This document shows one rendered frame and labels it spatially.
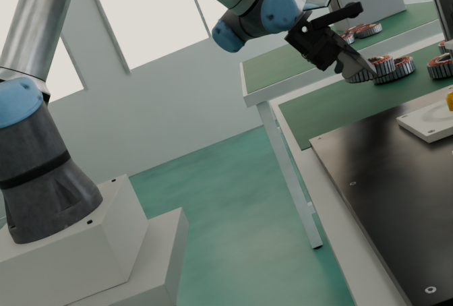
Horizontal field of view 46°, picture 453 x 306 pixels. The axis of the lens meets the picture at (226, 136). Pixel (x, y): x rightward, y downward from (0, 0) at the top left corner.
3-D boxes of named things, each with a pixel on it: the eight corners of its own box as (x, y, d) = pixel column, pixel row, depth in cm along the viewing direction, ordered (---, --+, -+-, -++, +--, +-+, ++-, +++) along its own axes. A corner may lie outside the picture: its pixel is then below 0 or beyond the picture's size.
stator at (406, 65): (425, 66, 136) (421, 52, 136) (395, 83, 132) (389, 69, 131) (394, 71, 146) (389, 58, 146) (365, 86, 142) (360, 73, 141)
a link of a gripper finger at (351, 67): (362, 93, 115) (331, 67, 119) (381, 71, 114) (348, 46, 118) (358, 89, 113) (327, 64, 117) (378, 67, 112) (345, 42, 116)
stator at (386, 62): (350, 86, 116) (346, 70, 116) (342, 81, 127) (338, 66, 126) (402, 72, 115) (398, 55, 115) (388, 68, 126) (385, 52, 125)
